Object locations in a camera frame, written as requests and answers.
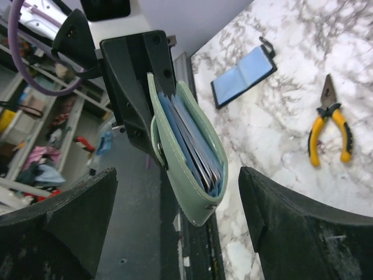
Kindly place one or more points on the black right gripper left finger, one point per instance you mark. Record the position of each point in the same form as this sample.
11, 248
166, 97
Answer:
61, 237

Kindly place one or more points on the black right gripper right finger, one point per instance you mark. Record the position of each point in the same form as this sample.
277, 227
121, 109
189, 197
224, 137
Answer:
297, 237

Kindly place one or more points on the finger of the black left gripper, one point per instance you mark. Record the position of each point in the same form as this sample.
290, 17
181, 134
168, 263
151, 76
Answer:
125, 63

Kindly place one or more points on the cluttered white shelf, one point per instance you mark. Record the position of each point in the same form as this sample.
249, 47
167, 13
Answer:
74, 164

